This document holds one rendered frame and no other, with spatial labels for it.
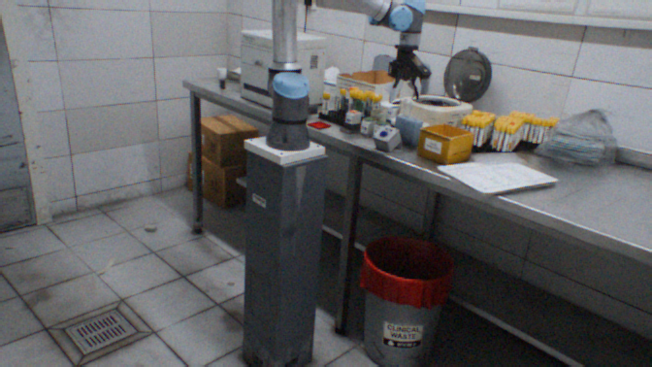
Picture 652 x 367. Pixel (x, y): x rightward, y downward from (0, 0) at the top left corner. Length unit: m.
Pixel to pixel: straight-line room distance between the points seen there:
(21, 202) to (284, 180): 1.93
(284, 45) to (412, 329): 1.14
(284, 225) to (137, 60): 1.91
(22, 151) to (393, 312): 2.12
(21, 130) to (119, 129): 0.52
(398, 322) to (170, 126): 2.12
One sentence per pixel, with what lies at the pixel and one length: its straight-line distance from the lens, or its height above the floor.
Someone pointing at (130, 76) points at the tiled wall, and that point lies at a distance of 3.43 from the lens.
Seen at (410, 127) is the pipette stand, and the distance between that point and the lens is 1.97.
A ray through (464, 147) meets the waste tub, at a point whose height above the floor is 0.93.
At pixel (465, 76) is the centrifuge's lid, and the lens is 2.40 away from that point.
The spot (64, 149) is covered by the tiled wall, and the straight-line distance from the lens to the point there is 3.39.
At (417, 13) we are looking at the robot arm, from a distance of 1.93.
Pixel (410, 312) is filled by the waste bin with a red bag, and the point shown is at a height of 0.30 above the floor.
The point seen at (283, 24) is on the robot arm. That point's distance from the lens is 1.83.
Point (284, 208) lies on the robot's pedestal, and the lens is 1.75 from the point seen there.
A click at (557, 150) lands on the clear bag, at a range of 2.10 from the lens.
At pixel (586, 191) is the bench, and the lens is 1.84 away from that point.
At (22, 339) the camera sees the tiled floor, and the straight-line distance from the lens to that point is 2.55.
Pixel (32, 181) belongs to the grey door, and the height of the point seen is 0.26.
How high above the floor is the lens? 1.46
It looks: 22 degrees down
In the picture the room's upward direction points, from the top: 4 degrees clockwise
